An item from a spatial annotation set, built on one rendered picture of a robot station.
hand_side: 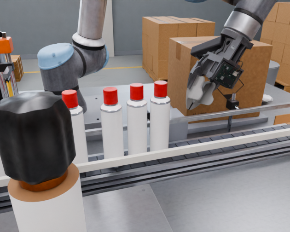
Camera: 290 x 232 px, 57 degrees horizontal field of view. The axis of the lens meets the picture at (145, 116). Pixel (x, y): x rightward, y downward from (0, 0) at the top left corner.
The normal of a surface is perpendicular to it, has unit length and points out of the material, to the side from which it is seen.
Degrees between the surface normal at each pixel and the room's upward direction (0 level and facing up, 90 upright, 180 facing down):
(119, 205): 0
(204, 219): 0
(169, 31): 90
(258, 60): 90
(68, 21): 90
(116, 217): 0
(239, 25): 70
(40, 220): 90
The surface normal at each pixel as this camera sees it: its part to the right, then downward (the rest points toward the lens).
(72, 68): 0.84, 0.21
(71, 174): 0.07, -0.91
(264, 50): 0.22, 0.41
